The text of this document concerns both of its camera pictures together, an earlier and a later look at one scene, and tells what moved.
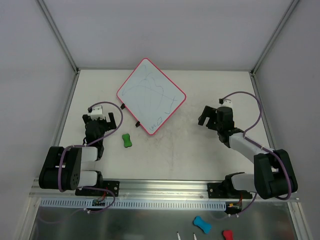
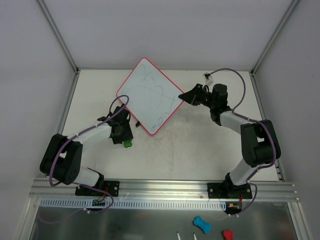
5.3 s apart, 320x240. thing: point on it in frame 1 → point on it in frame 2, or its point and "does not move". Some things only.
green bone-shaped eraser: x=126 y=140 does not move
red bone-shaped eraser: x=228 y=234 does not move
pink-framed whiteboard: x=150 y=96 does not move
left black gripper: x=97 y=122 → x=123 y=135
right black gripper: x=212 y=120 → x=198 y=94
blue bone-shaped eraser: x=205 y=227 does not move
